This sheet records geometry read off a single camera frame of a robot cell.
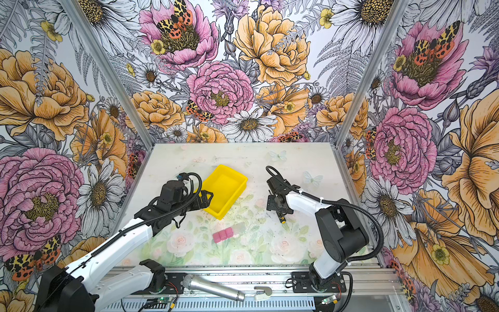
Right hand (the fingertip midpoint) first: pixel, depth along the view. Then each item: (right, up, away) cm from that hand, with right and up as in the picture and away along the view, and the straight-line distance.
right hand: (277, 211), depth 92 cm
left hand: (-32, +6, -9) cm, 34 cm away
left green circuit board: (-43, -27, -21) cm, 55 cm away
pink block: (-24, -9, -7) cm, 27 cm away
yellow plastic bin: (-25, +10, +12) cm, 29 cm away
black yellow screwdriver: (+2, -3, -3) cm, 5 cm away
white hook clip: (-7, -24, -21) cm, 33 cm away
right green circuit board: (+17, -27, -21) cm, 38 cm away
